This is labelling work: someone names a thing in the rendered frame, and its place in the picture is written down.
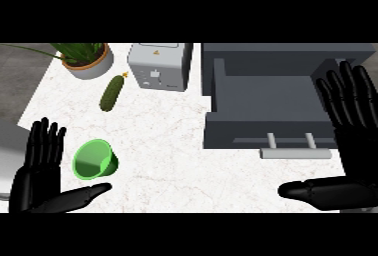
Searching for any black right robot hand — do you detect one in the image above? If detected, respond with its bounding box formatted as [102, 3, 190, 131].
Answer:
[276, 60, 378, 212]

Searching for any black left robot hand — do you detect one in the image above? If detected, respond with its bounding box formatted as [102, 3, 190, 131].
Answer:
[7, 116, 114, 214]

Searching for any green plastic cup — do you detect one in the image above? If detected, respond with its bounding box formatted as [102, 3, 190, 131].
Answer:
[71, 138, 119, 181]

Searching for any dark grey open drawer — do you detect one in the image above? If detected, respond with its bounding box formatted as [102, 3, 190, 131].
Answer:
[202, 57, 345, 150]

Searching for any dark grey cabinet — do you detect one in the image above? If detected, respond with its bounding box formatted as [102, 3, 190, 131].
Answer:
[199, 43, 378, 98]

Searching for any green cucumber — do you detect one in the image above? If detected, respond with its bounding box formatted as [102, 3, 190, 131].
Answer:
[99, 71, 130, 113]

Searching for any potted green plant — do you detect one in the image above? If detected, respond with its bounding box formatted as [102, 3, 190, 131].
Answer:
[0, 43, 115, 81]

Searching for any grey toaster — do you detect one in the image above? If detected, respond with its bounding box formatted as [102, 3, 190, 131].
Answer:
[127, 43, 195, 93]

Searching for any pale grey drawer handle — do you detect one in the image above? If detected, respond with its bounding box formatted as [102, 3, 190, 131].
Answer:
[258, 132, 332, 160]

